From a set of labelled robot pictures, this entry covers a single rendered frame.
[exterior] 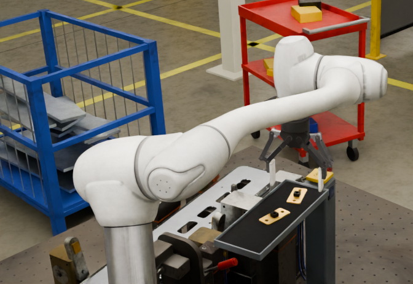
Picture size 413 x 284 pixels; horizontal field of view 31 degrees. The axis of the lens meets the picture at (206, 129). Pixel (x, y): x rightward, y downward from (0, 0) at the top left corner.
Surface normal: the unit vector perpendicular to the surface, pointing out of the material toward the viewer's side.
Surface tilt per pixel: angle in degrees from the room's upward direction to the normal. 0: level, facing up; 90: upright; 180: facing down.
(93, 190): 79
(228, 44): 90
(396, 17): 90
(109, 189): 73
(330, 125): 0
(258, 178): 0
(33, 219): 0
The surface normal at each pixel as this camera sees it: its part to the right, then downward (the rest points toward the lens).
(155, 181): -0.27, 0.40
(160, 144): -0.29, -0.81
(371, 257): -0.07, -0.91
